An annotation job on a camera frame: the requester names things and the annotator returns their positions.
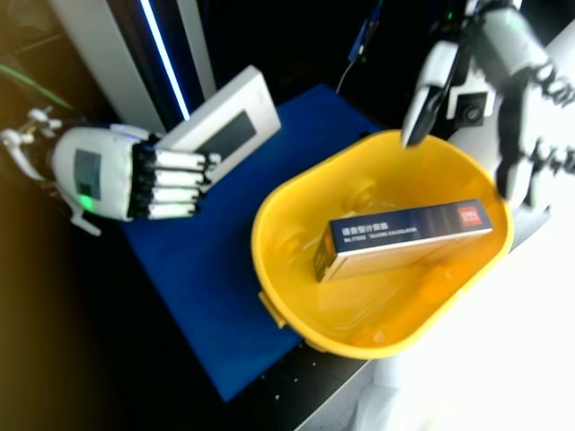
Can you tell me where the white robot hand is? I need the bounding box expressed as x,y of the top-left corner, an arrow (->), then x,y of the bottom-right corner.
400,4 -> 575,212
49,124 -> 224,224

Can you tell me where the white box with grey window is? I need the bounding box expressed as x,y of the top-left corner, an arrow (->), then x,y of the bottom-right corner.
155,65 -> 283,189

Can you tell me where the navy and white calculator box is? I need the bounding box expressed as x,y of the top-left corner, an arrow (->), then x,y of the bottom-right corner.
314,198 -> 495,284

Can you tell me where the robot column with blue light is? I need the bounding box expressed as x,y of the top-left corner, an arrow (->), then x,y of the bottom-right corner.
47,0 -> 219,134

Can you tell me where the blue mat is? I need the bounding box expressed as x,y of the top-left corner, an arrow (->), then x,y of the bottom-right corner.
119,84 -> 383,403

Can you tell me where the yellow plastic basin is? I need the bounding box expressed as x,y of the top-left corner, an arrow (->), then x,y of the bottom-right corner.
250,128 -> 516,361

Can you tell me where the green cable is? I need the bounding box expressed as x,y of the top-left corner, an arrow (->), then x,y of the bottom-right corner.
0,62 -> 74,111

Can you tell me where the blue connector with cable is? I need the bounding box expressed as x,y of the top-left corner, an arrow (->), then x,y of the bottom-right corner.
335,16 -> 375,94

